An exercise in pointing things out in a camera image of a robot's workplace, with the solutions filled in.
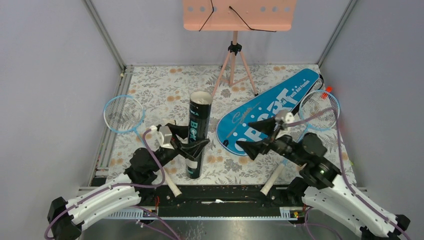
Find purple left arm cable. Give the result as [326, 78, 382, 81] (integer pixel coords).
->
[43, 128, 167, 240]

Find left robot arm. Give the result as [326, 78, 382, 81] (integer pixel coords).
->
[44, 123, 210, 240]

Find blue racket cover bag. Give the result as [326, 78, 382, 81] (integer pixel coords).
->
[216, 68, 322, 156]

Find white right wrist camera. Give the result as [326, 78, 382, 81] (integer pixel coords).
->
[274, 110, 295, 139]

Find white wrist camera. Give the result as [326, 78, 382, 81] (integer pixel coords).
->
[274, 110, 295, 139]
[149, 125, 175, 150]

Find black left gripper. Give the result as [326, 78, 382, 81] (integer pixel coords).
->
[151, 124, 210, 173]

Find blue badminton racket left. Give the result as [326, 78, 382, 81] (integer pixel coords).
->
[103, 95, 182, 197]

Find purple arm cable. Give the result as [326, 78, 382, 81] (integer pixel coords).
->
[288, 106, 412, 240]
[43, 128, 167, 240]

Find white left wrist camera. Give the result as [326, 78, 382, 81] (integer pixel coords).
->
[149, 125, 175, 150]

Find floral patterned mat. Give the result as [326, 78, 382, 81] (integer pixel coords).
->
[106, 64, 357, 185]

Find pink music stand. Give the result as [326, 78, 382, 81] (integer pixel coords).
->
[182, 0, 297, 96]

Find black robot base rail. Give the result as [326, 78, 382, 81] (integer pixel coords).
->
[139, 185, 306, 220]

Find blue badminton racket right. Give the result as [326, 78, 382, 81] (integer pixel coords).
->
[263, 90, 341, 190]

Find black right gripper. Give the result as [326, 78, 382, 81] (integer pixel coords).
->
[235, 113, 306, 166]

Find black shuttlecock tube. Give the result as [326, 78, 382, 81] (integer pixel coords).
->
[186, 91, 213, 179]

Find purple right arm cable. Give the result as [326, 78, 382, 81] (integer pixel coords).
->
[288, 106, 412, 240]

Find blue badminton racket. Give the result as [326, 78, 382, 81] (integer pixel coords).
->
[263, 90, 341, 190]
[103, 95, 182, 197]

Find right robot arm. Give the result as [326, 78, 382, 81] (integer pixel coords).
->
[236, 114, 411, 240]

